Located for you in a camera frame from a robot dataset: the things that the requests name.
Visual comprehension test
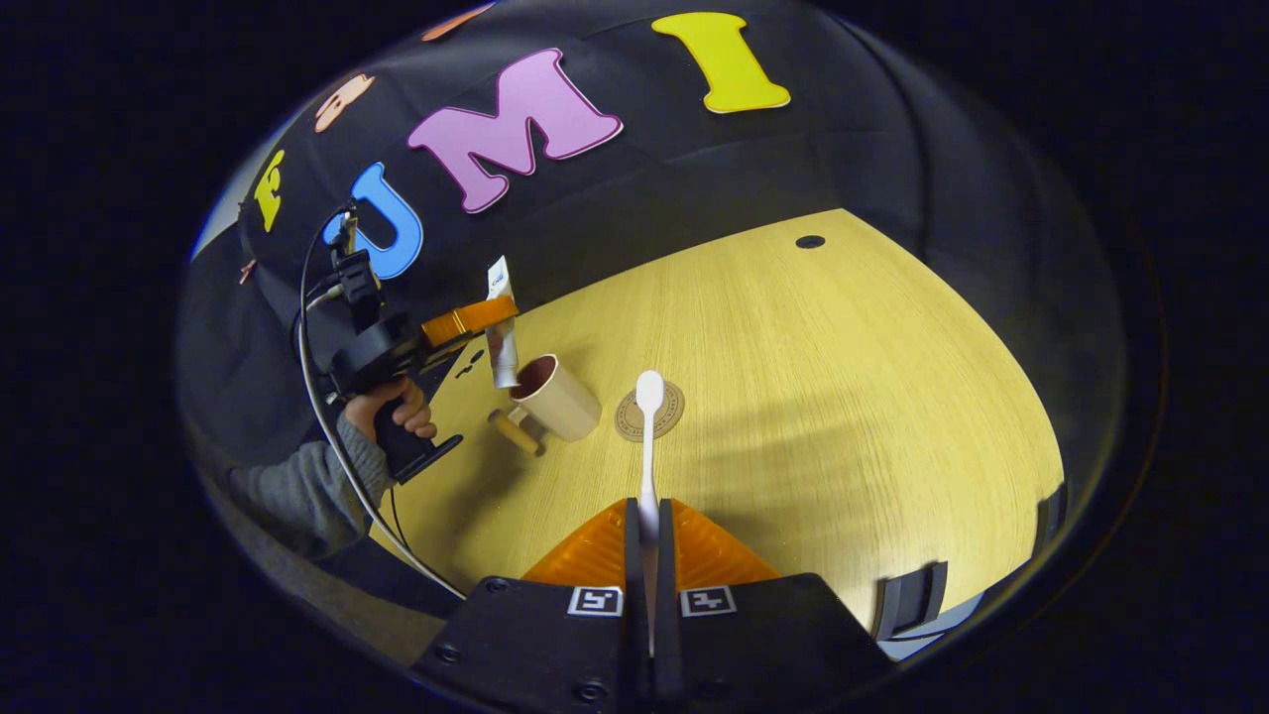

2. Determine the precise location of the black desk clamp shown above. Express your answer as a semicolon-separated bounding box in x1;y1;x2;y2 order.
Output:
872;560;950;641
1034;481;1070;546

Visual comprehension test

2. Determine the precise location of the beige cup with wooden handle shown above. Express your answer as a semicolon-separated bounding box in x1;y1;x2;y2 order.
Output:
487;354;603;457

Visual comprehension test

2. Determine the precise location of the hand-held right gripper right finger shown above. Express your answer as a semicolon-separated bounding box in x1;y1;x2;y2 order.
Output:
654;499;898;711

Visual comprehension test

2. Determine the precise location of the white toothpaste tube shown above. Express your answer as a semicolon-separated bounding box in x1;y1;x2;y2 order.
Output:
485;256;520;390

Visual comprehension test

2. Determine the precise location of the black backdrop cloth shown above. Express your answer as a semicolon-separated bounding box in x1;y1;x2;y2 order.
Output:
178;0;1131;477

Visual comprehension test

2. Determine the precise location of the round brown coaster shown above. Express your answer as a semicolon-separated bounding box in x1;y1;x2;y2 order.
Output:
615;380;686;442

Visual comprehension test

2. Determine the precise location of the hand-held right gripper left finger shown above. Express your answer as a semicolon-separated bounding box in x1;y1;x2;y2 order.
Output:
411;499;651;714

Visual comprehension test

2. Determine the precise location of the white cable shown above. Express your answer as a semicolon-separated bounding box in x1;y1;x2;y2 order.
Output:
297;203;467;602

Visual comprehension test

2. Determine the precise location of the pale pink toothbrush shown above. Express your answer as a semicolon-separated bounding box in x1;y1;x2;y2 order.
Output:
634;370;665;655

